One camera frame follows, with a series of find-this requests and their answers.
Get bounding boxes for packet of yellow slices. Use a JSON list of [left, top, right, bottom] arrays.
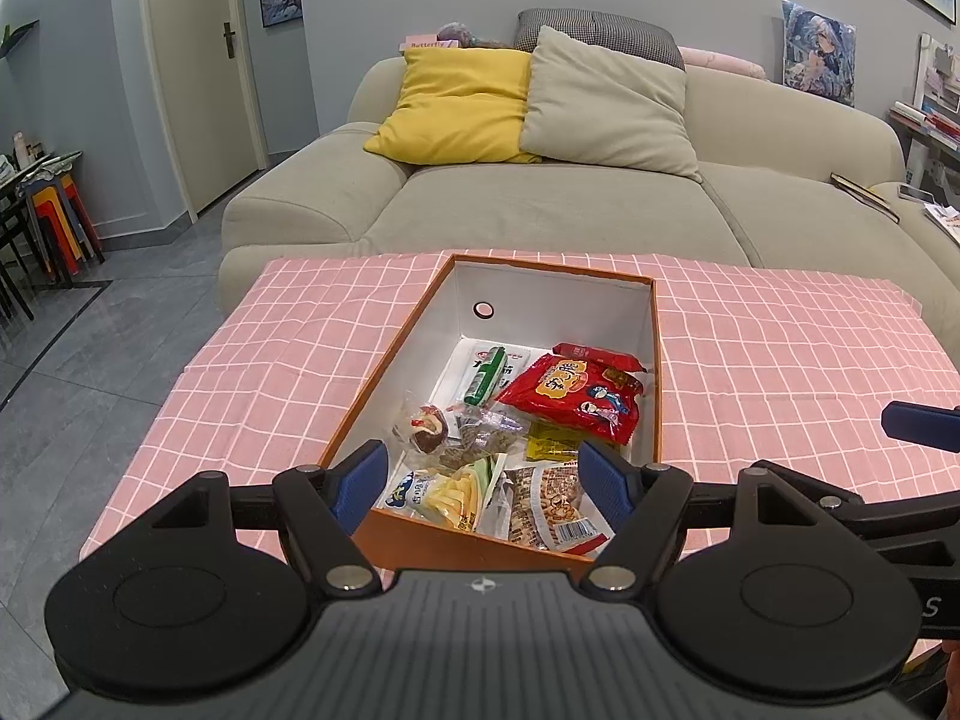
[[385, 456, 501, 535]]

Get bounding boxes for stack of coloured stools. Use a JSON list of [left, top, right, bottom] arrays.
[[22, 171, 107, 287]]

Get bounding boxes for white desk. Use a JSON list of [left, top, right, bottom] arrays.
[[888, 111, 960, 190]]

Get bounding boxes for yellow pillow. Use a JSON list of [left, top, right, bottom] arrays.
[[364, 48, 543, 167]]

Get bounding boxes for orange cardboard box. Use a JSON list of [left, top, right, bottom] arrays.
[[319, 253, 665, 580]]

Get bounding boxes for beige pillow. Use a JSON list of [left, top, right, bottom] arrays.
[[519, 25, 704, 183]]

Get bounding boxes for red snack bag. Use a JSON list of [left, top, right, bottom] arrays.
[[495, 355, 647, 449]]

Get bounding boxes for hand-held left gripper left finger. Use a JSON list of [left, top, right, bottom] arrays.
[[142, 440, 390, 595]]

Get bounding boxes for anime print pillow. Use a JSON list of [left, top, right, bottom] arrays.
[[780, 0, 857, 107]]

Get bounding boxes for pink blanket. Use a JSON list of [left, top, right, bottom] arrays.
[[678, 46, 767, 81]]

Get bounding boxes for pile of books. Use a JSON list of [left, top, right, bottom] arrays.
[[888, 100, 960, 152]]

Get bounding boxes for black chair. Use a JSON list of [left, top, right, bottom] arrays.
[[0, 186, 40, 325]]

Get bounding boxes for pink checked tablecloth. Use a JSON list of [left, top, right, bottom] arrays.
[[79, 249, 960, 683]]

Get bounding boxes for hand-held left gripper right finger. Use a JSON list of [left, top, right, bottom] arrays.
[[576, 438, 835, 595]]

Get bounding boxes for sunflower seed packet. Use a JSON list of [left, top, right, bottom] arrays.
[[437, 420, 527, 475]]

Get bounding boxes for houndstooth cushion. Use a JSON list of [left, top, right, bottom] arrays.
[[514, 8, 686, 71]]

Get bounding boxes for peanut packet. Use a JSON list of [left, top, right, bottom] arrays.
[[501, 460, 614, 554]]

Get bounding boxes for dark book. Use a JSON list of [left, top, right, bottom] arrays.
[[830, 173, 900, 223]]

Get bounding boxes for wall shelf with plant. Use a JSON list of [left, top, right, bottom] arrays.
[[0, 18, 41, 59]]

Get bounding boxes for white door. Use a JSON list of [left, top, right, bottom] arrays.
[[141, 0, 269, 220]]

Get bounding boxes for green stick snack packet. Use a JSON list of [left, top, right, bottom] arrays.
[[463, 346, 509, 406]]

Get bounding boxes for dining table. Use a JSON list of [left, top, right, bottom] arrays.
[[0, 150, 85, 190]]

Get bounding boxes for open magazine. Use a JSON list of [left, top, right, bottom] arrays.
[[922, 202, 960, 246]]

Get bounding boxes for white noodle packet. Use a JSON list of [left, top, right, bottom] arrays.
[[441, 340, 535, 407]]

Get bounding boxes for grey plush toy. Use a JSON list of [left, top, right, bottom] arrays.
[[437, 20, 512, 50]]

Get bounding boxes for clear packet with reddish pieces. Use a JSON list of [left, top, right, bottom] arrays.
[[393, 388, 452, 456]]

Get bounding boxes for beige sofa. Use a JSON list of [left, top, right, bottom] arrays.
[[217, 52, 960, 316]]

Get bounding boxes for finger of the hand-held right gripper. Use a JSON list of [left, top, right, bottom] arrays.
[[880, 400, 960, 455], [751, 458, 960, 542]]

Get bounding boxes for red sausage stick packet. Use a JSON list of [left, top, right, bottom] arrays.
[[551, 342, 647, 374]]

